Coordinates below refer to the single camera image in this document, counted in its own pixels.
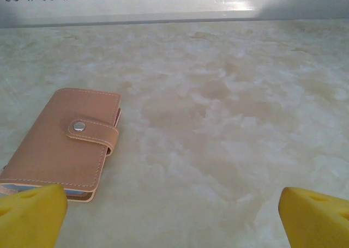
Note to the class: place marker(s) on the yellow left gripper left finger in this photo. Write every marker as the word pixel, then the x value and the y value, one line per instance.
pixel 30 218

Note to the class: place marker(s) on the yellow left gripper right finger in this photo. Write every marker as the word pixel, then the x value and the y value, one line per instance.
pixel 316 220

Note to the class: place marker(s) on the aluminium table edge rail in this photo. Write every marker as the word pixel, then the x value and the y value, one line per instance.
pixel 136 17

